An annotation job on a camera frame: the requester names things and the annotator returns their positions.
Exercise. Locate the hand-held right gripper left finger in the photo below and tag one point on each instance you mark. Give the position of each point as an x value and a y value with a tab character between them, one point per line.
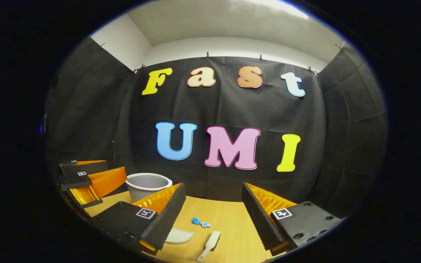
166	219

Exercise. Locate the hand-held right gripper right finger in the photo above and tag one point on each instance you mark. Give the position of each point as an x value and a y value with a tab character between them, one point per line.
260	219

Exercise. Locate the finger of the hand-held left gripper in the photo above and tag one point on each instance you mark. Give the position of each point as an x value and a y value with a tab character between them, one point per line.
86	168
75	180

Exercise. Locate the white dustpan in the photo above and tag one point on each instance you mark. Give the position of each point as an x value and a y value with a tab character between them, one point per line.
179	236

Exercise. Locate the white garbage bin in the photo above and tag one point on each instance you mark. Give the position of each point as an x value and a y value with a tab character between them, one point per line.
146	188

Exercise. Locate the pale blue paper trash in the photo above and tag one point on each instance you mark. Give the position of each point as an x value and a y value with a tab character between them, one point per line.
205	224

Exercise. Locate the small white broom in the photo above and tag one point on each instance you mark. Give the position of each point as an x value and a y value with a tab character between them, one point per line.
209	245

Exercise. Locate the wooden desktop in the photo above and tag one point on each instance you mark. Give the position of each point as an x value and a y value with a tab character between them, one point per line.
225	219

